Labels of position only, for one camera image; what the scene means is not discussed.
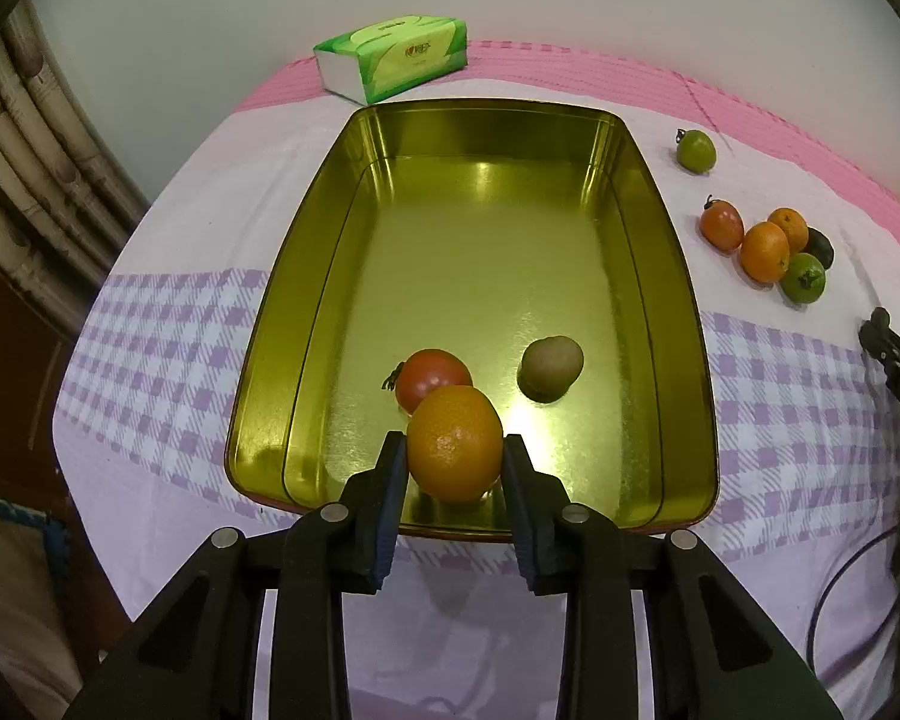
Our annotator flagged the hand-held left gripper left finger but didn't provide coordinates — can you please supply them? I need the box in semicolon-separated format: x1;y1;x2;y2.
64;431;410;720

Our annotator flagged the pink striped mat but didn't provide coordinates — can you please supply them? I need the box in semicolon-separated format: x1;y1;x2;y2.
234;40;900;265

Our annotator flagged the green persimmon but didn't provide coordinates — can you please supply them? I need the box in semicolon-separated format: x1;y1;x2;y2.
779;252;827;306

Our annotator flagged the green lime far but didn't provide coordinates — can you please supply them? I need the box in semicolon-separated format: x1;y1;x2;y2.
674;128;718;173

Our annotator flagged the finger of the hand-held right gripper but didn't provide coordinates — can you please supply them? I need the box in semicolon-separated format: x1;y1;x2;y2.
858;307;900;443

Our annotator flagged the blue edged foam mat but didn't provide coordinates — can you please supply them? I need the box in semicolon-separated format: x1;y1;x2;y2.
0;486;72;691

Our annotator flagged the purple checked cloth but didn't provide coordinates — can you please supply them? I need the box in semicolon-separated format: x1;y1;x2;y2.
51;75;900;720

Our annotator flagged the brown kiwi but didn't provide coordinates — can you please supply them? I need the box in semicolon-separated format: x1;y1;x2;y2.
520;335;585;402

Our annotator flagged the green tissue box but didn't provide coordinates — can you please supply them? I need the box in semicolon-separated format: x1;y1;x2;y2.
313;15;469;107

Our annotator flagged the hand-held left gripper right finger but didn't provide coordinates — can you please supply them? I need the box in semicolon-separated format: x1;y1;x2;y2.
499;432;845;720

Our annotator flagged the black cable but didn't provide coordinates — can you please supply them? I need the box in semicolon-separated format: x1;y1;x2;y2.
805;519;900;685

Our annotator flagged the orange-red tomato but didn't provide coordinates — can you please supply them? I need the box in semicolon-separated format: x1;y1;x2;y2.
700;195;745;253

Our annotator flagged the medium orange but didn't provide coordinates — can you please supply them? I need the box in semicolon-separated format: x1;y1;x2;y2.
740;221;790;284

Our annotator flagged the bamboo print curtain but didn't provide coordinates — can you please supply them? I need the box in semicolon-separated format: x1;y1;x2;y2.
0;0;151;338

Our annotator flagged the large orange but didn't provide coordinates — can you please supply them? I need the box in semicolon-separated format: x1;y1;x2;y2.
407;385;505;503

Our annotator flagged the small orange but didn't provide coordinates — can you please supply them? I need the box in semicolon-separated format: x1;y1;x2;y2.
767;207;809;254

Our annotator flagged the dark green fruit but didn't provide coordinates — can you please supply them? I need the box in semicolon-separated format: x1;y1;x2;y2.
805;227;836;270

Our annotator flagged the gold metal tray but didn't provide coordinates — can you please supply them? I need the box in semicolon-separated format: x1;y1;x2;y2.
225;99;719;542

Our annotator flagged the red tomato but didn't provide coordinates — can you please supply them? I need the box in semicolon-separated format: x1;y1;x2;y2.
381;349;474;418

